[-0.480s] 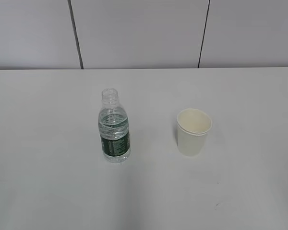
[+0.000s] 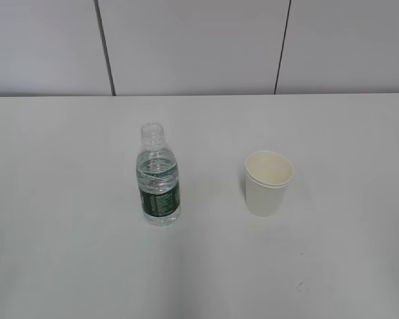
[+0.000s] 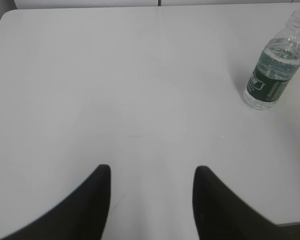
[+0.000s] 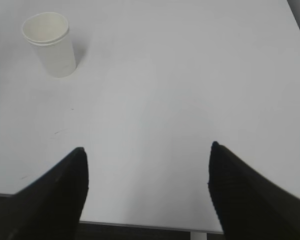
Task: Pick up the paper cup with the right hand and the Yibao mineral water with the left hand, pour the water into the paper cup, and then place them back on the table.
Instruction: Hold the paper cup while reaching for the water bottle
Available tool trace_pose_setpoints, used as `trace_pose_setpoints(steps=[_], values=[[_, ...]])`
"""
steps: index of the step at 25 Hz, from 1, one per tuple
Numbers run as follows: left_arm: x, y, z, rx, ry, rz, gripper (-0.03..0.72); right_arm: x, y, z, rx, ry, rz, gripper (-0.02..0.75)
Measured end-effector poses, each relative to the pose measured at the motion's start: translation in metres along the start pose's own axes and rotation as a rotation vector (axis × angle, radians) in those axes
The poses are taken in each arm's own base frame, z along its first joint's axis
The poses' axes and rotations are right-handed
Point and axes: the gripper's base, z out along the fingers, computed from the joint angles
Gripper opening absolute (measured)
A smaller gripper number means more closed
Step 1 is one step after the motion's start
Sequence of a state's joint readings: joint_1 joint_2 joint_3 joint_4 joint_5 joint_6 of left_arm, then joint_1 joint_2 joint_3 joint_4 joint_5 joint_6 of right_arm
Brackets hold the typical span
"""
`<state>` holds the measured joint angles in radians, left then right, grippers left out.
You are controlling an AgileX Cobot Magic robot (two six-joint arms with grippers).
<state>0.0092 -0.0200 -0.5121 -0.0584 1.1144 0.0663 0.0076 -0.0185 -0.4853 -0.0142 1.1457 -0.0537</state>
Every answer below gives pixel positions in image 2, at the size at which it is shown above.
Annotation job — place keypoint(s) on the clear water bottle green label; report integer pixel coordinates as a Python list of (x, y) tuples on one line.
[(157, 177)]

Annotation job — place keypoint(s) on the white paper cup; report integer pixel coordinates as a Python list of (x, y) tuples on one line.
[(267, 175)]

